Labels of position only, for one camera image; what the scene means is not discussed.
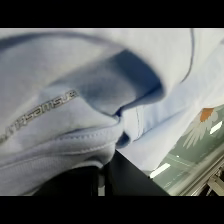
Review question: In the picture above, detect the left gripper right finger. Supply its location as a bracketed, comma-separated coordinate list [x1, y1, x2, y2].
[103, 149, 170, 197]

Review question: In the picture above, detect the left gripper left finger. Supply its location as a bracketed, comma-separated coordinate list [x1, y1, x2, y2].
[33, 165, 100, 197]

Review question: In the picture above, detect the light blue T-shirt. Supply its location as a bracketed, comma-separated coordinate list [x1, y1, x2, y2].
[0, 28, 224, 197]

